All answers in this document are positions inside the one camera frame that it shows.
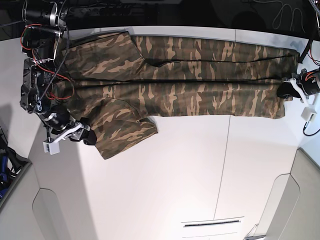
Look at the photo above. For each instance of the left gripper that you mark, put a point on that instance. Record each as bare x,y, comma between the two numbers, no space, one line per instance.
286,89

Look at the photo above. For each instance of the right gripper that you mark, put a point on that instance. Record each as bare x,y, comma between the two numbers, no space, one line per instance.
88,135

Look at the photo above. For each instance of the camouflage T-shirt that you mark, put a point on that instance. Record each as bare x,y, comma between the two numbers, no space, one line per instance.
118,81

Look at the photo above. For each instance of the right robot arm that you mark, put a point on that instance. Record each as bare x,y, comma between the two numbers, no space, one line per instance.
45,26

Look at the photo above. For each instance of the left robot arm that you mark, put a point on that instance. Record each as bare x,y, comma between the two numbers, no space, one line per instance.
312,77

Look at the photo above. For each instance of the black power strip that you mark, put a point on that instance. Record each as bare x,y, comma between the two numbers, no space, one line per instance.
99,11

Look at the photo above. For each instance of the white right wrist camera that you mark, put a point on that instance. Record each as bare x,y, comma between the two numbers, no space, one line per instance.
51,147

